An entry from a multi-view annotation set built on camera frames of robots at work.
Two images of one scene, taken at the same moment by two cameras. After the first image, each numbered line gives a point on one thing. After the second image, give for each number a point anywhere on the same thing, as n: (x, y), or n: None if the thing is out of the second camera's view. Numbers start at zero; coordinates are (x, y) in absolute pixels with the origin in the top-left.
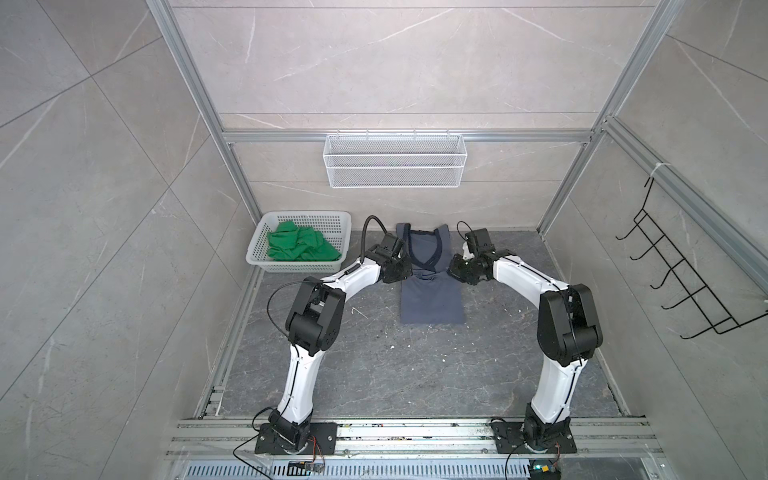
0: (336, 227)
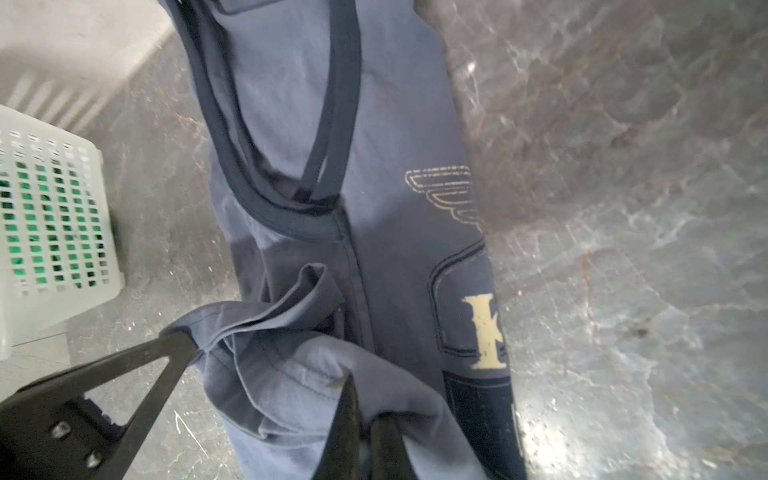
0: (28, 306)
